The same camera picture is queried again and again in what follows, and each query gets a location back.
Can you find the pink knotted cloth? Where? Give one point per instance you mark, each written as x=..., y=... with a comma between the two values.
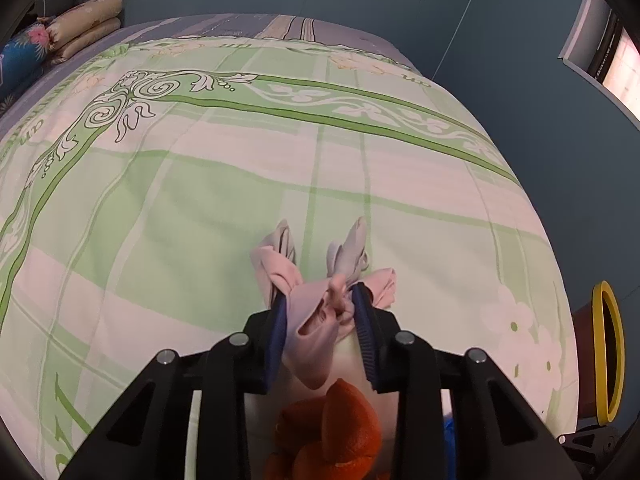
x=312, y=320

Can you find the blue plastic bag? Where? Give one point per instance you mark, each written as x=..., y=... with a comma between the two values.
x=450, y=445

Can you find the green patterned blanket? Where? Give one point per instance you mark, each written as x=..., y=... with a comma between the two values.
x=200, y=185

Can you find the large orange peel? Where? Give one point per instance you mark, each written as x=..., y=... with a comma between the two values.
x=345, y=425

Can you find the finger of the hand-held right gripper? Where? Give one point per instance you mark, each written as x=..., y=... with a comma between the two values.
x=590, y=447

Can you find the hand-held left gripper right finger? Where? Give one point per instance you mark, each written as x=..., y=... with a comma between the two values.
x=365, y=340

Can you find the yellow rimmed waste bin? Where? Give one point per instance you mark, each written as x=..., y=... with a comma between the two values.
x=607, y=350

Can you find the grey framed window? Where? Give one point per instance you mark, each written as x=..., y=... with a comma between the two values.
x=590, y=35

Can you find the beige floral pillow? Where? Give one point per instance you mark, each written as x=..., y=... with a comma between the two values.
x=90, y=10
x=87, y=35

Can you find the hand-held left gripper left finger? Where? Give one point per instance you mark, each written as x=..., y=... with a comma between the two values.
x=277, y=340

